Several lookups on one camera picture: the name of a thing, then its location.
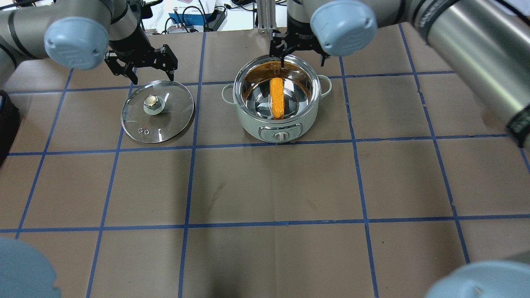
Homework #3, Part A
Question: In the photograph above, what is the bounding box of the yellow corn cob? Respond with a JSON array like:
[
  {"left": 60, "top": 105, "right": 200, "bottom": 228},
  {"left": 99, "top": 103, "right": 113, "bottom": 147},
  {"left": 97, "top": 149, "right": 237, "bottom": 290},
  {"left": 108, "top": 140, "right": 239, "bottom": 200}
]
[{"left": 269, "top": 77, "right": 285, "bottom": 120}]

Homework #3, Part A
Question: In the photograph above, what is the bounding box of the aluminium frame post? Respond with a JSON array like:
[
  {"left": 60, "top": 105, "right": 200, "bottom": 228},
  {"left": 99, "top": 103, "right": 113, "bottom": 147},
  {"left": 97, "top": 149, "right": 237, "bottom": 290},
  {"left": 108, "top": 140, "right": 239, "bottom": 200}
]
[{"left": 255, "top": 0, "right": 278, "bottom": 35}]

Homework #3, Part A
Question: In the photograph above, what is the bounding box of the blue white box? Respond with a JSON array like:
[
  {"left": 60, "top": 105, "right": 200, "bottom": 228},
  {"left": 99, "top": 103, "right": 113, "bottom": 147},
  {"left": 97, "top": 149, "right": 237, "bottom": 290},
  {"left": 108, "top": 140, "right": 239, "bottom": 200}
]
[{"left": 169, "top": 6, "right": 227, "bottom": 32}]

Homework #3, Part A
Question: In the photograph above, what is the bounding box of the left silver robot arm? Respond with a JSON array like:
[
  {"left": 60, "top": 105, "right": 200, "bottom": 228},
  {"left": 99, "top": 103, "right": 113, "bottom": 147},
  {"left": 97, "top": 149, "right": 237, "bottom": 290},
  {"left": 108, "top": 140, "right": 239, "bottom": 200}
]
[{"left": 1, "top": 0, "right": 178, "bottom": 298}]

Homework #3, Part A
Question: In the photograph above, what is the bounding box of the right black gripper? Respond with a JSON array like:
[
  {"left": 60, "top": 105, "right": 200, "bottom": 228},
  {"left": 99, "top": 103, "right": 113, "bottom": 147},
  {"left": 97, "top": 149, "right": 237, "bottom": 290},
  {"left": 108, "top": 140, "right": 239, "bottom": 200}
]
[{"left": 269, "top": 17, "right": 330, "bottom": 70}]

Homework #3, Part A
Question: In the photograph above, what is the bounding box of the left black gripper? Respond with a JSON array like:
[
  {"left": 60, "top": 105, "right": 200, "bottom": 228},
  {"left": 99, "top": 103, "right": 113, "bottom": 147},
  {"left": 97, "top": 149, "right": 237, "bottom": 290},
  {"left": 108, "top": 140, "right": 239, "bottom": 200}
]
[{"left": 104, "top": 29, "right": 178, "bottom": 82}]

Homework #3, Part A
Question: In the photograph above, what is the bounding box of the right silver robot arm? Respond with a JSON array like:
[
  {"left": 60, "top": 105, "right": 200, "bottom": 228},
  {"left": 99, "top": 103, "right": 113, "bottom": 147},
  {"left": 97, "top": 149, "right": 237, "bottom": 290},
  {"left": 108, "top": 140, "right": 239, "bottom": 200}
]
[{"left": 266, "top": 0, "right": 529, "bottom": 298}]

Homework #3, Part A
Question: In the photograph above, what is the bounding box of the glass pot lid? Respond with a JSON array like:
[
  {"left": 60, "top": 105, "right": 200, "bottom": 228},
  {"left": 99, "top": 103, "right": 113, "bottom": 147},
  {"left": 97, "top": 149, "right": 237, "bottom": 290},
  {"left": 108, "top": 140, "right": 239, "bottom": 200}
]
[{"left": 120, "top": 80, "right": 195, "bottom": 144}]

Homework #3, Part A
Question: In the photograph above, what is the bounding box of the pale green electric pot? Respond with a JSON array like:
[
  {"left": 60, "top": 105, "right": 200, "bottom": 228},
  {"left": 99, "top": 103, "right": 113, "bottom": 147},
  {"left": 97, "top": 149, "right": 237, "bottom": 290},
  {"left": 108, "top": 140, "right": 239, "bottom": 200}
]
[{"left": 221, "top": 55, "right": 332, "bottom": 144}]

